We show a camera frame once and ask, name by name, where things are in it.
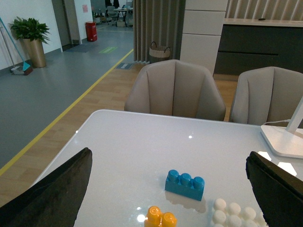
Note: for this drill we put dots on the blue three-stud block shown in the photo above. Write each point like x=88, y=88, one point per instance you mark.
x=185, y=185

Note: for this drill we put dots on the potted green plant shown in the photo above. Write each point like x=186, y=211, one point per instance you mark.
x=33, y=34

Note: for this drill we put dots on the red cabinet box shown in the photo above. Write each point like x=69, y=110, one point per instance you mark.
x=91, y=31

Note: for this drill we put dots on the dark kitchen counter cabinet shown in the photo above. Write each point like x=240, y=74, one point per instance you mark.
x=245, y=47

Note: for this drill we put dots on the woven laundry basket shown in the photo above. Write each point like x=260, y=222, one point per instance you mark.
x=158, y=53

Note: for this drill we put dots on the white studded base plate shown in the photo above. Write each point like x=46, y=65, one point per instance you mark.
x=233, y=215

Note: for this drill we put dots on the right beige chair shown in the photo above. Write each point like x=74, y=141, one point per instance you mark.
x=266, y=95

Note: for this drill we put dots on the left beige chair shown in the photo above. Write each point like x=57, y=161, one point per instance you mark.
x=176, y=88

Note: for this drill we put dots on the yellow two-stud block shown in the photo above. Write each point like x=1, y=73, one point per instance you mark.
x=156, y=218

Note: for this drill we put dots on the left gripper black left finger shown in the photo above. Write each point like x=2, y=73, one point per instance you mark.
x=55, y=200

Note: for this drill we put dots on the white desk lamp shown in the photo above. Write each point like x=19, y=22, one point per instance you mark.
x=288, y=141

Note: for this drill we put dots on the teal handled broom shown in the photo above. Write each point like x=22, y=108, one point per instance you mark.
x=26, y=68

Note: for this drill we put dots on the beige chair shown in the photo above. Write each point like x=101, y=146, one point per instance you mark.
x=266, y=95
x=176, y=88

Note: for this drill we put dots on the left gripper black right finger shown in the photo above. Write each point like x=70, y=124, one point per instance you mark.
x=278, y=193

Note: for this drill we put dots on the grey curtain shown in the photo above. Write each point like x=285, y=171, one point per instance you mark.
x=159, y=21

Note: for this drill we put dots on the white tall cabinet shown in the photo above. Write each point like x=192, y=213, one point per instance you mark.
x=202, y=29

